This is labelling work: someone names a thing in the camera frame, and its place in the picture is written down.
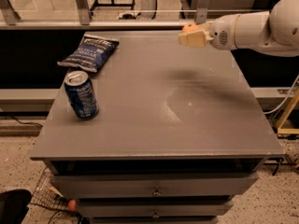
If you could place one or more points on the black stand base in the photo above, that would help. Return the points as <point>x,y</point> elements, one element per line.
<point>110,3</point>

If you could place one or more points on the lower drawer knob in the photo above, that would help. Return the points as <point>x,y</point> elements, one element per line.
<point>155,215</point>

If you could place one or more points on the blue pepsi can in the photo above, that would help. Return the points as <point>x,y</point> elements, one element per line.
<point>79,90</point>

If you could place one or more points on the black object on floor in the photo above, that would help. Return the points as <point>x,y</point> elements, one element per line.
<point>14,206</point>

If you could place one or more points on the grey drawer cabinet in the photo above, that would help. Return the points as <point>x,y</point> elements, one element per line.
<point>177,118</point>

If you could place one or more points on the orange fruit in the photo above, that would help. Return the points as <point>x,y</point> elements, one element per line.
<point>189,27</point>

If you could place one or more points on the yellow wooden frame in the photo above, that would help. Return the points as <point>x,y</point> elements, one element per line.
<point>280,124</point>

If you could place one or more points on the upper drawer knob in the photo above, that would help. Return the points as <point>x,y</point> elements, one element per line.
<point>156,192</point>

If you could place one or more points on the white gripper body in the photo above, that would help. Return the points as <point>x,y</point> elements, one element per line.
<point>221,34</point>

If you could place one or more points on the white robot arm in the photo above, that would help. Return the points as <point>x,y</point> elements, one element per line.
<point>274,32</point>

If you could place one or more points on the metal railing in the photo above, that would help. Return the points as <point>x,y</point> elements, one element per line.
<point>75,14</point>

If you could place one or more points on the drawer knob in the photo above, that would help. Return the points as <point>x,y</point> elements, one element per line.
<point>155,215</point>
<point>156,192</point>

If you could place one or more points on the small orange ball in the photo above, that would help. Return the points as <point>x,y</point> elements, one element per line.
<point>72,205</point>

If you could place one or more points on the blue chip bag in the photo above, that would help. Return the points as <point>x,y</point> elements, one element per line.
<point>91,54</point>

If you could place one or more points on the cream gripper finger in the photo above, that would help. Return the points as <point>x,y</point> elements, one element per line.
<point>197,39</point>
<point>204,26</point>

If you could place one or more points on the wire basket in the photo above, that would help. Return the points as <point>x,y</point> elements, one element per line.
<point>47,196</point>

